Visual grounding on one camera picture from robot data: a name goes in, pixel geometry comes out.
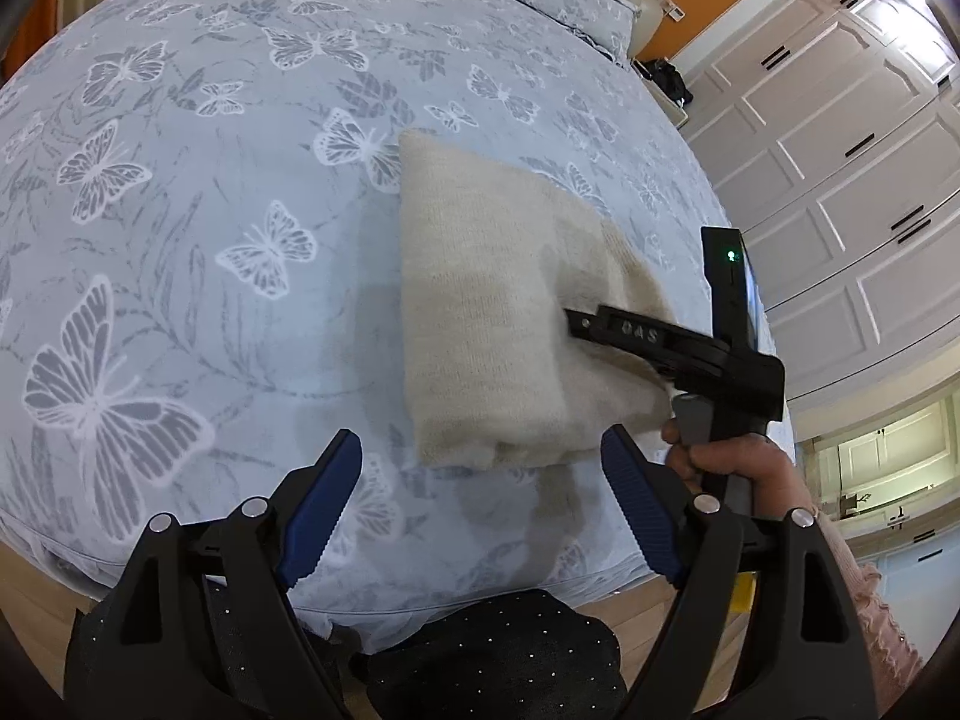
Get butterfly print pillow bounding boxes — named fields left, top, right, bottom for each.
left=487, top=0, right=636, bottom=65

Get cream knit sweater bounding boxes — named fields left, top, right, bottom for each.
left=396, top=129, right=680, bottom=470

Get grey butterfly print blanket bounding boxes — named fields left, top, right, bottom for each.
left=0, top=0, right=777, bottom=653

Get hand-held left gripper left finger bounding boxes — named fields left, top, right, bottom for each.
left=85, top=429, right=366, bottom=720

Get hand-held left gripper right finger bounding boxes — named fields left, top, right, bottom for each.
left=598, top=424, right=878, bottom=720

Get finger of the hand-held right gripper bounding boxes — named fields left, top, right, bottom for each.
left=564, top=305, right=732, bottom=377

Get black bag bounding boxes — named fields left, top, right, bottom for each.
left=634, top=58, right=695, bottom=107

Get white panelled wardrobe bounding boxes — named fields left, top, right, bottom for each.
left=671, top=0, right=960, bottom=406

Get person's right hand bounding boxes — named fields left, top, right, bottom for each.
left=660, top=420, right=815, bottom=520

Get person's right forearm pink sleeve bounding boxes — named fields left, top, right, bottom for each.
left=814, top=506, right=927, bottom=713

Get person's black dotted pants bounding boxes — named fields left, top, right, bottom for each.
left=64, top=589, right=627, bottom=720

